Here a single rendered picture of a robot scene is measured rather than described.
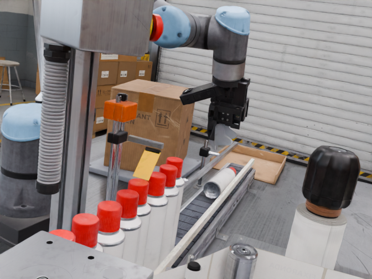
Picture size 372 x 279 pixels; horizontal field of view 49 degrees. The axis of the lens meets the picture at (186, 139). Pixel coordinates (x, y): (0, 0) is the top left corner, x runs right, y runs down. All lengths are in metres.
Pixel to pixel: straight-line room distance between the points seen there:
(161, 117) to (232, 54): 0.47
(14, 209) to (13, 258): 0.64
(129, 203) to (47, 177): 0.12
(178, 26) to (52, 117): 0.31
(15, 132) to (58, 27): 0.40
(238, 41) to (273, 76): 4.11
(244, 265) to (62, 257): 0.27
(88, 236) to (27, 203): 0.47
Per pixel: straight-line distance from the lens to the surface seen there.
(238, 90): 0.95
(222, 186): 1.18
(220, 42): 0.90
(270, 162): 1.81
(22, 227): 0.95
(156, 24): 0.58
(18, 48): 7.47
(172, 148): 1.32
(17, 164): 0.96
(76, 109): 0.69
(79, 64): 0.68
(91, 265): 0.34
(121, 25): 0.54
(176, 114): 1.29
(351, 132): 4.88
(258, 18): 5.09
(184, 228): 0.98
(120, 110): 0.68
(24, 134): 0.93
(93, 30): 0.52
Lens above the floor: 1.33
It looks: 15 degrees down
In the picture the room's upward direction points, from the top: 9 degrees clockwise
